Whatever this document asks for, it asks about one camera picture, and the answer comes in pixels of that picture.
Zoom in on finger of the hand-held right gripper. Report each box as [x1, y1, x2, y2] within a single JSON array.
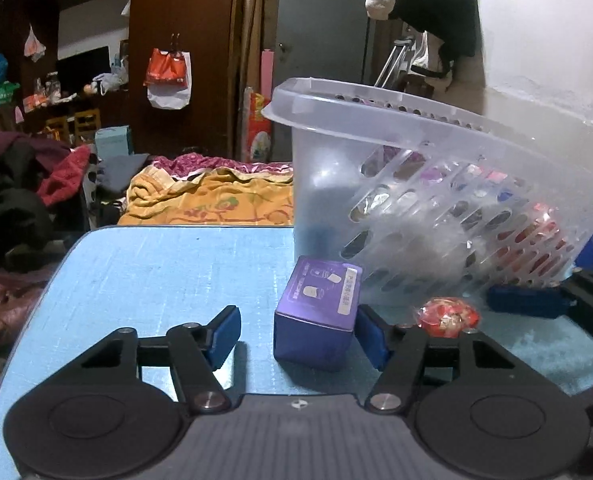
[[487, 270, 593, 338]]

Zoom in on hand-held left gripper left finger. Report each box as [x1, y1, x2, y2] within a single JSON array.
[[75, 305, 242, 415]]

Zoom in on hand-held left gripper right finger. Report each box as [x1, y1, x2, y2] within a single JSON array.
[[357, 304, 520, 415]]

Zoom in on purple box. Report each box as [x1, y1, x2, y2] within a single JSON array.
[[273, 255, 365, 373]]

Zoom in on small red candy packet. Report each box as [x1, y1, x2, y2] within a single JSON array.
[[413, 296, 481, 340]]

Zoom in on white plastic basket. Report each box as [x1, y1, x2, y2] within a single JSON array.
[[264, 77, 593, 308]]

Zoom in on orange patterned blanket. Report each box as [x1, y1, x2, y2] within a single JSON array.
[[118, 165, 296, 226]]

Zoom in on magenta patterned cloth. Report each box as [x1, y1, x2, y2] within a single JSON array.
[[149, 152, 294, 179]]

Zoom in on grey cloth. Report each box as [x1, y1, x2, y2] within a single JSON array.
[[99, 154, 150, 193]]

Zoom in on red printed poster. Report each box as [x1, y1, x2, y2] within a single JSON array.
[[248, 91, 273, 162]]

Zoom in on maroon shiny jacket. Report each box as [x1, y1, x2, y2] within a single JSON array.
[[0, 270, 52, 351]]

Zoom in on teal box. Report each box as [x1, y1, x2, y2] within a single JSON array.
[[95, 127, 133, 158]]

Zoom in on red knit cloth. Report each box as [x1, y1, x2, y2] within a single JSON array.
[[36, 145, 92, 208]]

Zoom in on red white hanging bag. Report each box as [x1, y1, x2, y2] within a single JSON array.
[[144, 35, 193, 111]]

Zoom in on yellow wooden stool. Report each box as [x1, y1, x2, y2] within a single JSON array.
[[44, 109, 100, 146]]

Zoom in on dark clothes pile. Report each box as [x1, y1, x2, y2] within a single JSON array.
[[0, 130, 100, 271]]

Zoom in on pink paper roll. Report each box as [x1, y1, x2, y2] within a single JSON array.
[[260, 50, 274, 96]]

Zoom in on metal crutch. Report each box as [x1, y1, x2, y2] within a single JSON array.
[[374, 37, 427, 88]]

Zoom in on white plastic bag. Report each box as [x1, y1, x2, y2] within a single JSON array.
[[92, 67, 127, 96]]

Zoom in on black hanging garment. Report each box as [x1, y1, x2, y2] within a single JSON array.
[[397, 0, 480, 61]]

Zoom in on leaning wooden poles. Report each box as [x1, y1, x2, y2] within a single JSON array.
[[234, 0, 277, 161]]

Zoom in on black television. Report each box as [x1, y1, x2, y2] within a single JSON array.
[[56, 46, 112, 93]]

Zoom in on brown wooden wardrobe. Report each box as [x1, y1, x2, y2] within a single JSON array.
[[0, 0, 237, 158]]

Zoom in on grey door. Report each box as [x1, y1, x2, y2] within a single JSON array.
[[276, 0, 377, 91]]

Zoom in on green packet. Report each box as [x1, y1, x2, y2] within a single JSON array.
[[0, 82, 21, 111]]

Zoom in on pink hanging plastic bag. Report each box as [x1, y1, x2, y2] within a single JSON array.
[[24, 25, 47, 63]]

